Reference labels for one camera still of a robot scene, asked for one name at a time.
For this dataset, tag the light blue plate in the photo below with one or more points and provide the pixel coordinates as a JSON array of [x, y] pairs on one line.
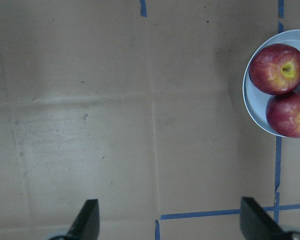
[[256, 101]]

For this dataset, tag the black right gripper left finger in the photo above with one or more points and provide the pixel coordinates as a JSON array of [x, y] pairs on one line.
[[86, 225]]

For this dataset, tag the red apple on plate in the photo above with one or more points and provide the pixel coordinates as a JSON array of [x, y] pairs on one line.
[[275, 69], [283, 114]]

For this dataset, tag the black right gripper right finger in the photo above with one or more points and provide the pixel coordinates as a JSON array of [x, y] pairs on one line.
[[256, 224]]

